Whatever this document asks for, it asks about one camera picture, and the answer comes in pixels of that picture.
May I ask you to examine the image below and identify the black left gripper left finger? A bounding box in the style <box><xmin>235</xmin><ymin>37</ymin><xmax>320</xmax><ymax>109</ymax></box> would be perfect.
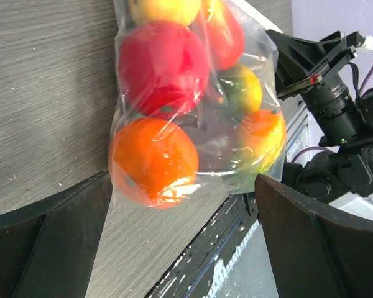
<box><xmin>0</xmin><ymin>171</ymin><xmax>112</xmax><ymax>297</ymax></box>

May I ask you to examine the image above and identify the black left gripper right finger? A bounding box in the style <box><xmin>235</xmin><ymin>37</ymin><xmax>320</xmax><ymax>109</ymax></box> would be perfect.
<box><xmin>255</xmin><ymin>174</ymin><xmax>373</xmax><ymax>297</ymax></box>

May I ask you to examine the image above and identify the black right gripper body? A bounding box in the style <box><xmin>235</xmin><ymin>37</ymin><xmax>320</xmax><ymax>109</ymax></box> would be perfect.
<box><xmin>266</xmin><ymin>29</ymin><xmax>361</xmax><ymax>100</ymax></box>

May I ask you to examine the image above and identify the clear zip top bag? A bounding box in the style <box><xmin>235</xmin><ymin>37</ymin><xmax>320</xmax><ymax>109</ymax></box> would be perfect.
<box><xmin>108</xmin><ymin>1</ymin><xmax>286</xmax><ymax>209</ymax></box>

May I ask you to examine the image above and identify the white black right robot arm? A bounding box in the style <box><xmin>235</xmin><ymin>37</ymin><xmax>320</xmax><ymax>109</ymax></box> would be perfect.
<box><xmin>267</xmin><ymin>30</ymin><xmax>373</xmax><ymax>220</ymax></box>

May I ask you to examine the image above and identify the fake yellow lemon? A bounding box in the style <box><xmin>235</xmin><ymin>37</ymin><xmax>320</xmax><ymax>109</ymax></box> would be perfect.
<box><xmin>218</xmin><ymin>63</ymin><xmax>263</xmax><ymax>115</ymax></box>

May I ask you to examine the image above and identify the fake red pear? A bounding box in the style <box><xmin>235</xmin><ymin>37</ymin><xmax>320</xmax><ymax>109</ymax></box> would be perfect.
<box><xmin>196</xmin><ymin>1</ymin><xmax>245</xmax><ymax>70</ymax></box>

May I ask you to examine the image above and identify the fake green orange mango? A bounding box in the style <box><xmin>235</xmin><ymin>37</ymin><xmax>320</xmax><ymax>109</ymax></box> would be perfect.
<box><xmin>229</xmin><ymin>109</ymin><xmax>287</xmax><ymax>173</ymax></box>

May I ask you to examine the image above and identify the fake dark purple plum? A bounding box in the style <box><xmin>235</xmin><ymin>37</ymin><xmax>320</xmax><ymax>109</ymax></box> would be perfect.
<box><xmin>175</xmin><ymin>94</ymin><xmax>236</xmax><ymax>176</ymax></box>

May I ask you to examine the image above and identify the fake yellow peach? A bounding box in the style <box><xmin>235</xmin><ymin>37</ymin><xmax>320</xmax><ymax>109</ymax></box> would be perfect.
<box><xmin>128</xmin><ymin>0</ymin><xmax>201</xmax><ymax>27</ymax></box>

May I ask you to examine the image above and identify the fake red pomegranate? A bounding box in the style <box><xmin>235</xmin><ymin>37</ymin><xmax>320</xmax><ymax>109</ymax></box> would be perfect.
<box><xmin>117</xmin><ymin>20</ymin><xmax>210</xmax><ymax>119</ymax></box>

